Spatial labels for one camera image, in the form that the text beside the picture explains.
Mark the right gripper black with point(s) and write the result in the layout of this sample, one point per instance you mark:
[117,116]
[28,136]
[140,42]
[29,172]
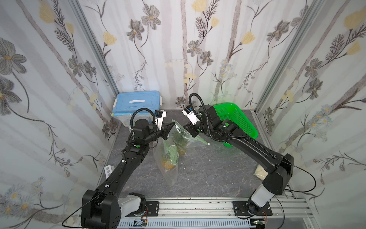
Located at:
[195,129]

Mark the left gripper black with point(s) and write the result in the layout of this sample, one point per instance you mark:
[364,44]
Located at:
[161,132]

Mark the zip-top bag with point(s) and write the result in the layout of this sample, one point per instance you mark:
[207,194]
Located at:
[171,176]
[193,141]
[126,120]

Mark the pineapple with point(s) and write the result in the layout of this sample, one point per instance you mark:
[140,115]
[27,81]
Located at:
[170,155]
[181,142]

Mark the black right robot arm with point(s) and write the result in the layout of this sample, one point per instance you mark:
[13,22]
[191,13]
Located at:
[227,123]

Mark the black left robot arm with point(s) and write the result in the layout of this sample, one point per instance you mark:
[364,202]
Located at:
[102,208]

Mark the zip-top bag by box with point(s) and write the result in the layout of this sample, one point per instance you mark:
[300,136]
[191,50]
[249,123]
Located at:
[126,120]

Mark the green plastic perforated basket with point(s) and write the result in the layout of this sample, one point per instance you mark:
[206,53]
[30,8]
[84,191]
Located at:
[232,112]

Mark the blue lid storage box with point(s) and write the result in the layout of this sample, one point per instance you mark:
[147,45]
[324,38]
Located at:
[129,102]

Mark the white power strip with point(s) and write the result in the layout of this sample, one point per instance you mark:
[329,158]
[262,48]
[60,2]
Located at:
[108,170]

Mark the beige cloth pad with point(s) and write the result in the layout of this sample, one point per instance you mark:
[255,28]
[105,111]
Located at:
[260,173]

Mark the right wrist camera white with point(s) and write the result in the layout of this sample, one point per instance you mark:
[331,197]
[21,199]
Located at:
[191,115]

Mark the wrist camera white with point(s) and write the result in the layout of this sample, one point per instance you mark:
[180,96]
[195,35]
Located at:
[159,117]
[191,115]

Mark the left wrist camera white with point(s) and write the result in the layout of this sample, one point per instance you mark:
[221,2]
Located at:
[159,117]

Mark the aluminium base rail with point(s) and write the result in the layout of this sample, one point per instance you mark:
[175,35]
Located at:
[223,207]

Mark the white perforated cable duct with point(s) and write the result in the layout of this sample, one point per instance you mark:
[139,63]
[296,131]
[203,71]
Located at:
[186,224]

